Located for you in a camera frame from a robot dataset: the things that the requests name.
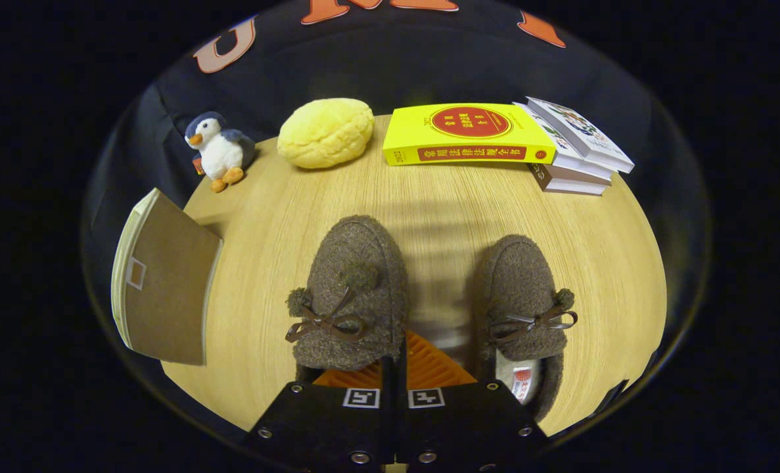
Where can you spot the black backdrop cloth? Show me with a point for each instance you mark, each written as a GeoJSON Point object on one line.
{"type": "Point", "coordinates": [390, 66]}

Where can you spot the yellow bread plush toy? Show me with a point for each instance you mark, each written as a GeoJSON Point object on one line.
{"type": "Point", "coordinates": [327, 131]}

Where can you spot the penguin plush toy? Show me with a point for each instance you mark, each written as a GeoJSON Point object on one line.
{"type": "Point", "coordinates": [222, 154]}

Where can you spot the yellow book with red label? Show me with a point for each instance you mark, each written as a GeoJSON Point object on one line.
{"type": "Point", "coordinates": [416, 131]}

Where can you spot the brown cover book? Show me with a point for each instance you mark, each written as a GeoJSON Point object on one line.
{"type": "Point", "coordinates": [570, 186]}

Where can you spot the brown fuzzy shoe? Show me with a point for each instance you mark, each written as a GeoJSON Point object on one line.
{"type": "Point", "coordinates": [357, 249]}
{"type": "Point", "coordinates": [518, 276]}

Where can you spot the white illustrated book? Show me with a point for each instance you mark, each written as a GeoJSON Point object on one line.
{"type": "Point", "coordinates": [580, 131]}

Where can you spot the tan fabric storage box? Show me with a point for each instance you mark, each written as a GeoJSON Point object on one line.
{"type": "Point", "coordinates": [173, 295]}

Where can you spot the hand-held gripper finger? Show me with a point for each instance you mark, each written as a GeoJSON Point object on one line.
{"type": "Point", "coordinates": [403, 407]}
{"type": "Point", "coordinates": [387, 407]}

